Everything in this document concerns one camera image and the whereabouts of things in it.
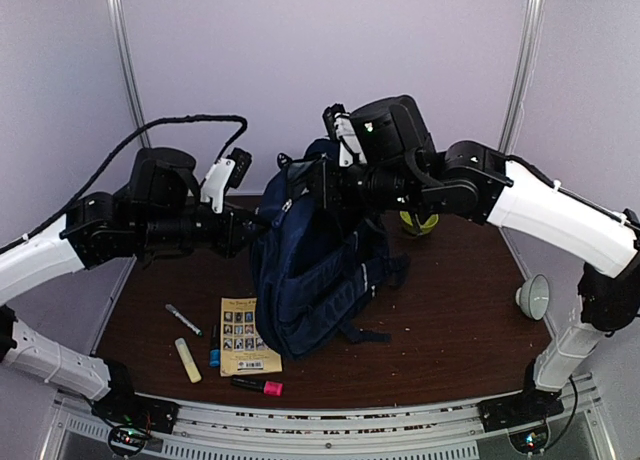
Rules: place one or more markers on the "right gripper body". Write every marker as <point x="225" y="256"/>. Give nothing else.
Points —
<point x="331" y="196"/>

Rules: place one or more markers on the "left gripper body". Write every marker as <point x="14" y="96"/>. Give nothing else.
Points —
<point x="222" y="241"/>

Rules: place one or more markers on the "navy blue backpack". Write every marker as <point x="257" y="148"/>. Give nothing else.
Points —
<point x="314" y="270"/>

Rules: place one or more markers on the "tan picture booklet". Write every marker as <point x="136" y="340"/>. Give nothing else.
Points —
<point x="243" y="350"/>

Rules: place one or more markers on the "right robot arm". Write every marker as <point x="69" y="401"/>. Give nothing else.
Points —
<point x="388" y="161"/>

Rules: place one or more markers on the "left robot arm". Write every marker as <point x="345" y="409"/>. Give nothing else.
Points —
<point x="163" y="212"/>

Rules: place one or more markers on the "green bowl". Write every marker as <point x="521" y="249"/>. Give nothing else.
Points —
<point x="412" y="225"/>

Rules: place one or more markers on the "silver grey marker pen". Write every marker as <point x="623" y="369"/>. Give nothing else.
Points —
<point x="184" y="320"/>

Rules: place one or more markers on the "yellow highlighter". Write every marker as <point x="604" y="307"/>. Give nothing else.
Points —
<point x="187" y="361"/>

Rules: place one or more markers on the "blue highlighter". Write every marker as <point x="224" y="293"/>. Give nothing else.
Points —
<point x="214" y="350"/>

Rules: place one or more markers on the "pink highlighter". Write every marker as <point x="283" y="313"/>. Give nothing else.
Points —
<point x="265" y="387"/>

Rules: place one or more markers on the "grey white bowl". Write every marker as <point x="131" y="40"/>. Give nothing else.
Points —
<point x="533" y="297"/>

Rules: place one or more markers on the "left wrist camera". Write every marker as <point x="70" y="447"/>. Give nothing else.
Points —
<point x="225" y="173"/>

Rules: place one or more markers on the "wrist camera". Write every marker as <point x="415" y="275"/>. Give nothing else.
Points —
<point x="340" y="129"/>
<point x="225" y="173"/>

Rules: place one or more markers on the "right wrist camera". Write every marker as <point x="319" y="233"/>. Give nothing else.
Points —
<point x="340" y="129"/>

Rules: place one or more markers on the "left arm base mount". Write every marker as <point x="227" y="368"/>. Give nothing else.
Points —
<point x="144" y="413"/>

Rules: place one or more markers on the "right aluminium post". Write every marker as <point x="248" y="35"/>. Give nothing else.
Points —
<point x="523" y="74"/>

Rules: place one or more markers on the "aluminium post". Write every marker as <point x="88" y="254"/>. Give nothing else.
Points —
<point x="523" y="74"/>
<point x="118" y="22"/>

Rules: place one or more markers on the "aluminium front rail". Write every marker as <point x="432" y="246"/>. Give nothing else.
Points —
<point x="448" y="430"/>

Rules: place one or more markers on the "left aluminium post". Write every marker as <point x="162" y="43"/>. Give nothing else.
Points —
<point x="118" y="22"/>

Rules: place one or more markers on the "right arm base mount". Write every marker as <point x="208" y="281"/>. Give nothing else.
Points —
<point x="518" y="409"/>

